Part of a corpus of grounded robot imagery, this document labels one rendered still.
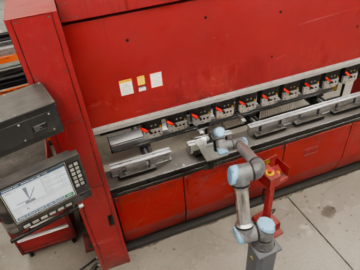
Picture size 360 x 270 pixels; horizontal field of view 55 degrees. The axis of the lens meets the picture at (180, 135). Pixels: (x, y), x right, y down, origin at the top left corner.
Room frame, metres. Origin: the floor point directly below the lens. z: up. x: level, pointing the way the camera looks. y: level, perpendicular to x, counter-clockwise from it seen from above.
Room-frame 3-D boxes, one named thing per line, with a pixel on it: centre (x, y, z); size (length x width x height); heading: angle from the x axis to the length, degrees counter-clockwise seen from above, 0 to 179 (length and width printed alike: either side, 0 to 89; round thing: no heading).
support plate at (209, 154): (2.07, -0.24, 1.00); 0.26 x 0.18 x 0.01; 17
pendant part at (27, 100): (1.43, 0.88, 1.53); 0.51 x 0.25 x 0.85; 121
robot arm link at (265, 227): (1.31, -0.49, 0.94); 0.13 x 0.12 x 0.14; 99
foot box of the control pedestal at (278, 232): (1.95, -0.76, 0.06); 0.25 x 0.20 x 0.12; 28
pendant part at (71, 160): (1.38, 0.79, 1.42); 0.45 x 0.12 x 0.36; 121
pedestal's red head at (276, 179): (1.98, -0.74, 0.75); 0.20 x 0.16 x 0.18; 118
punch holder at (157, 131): (2.08, 0.21, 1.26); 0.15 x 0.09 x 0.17; 107
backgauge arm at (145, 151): (2.44, 0.35, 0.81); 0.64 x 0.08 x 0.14; 17
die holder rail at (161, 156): (2.05, 0.33, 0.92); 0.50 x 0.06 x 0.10; 107
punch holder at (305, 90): (2.50, -1.13, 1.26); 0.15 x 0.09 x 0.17; 107
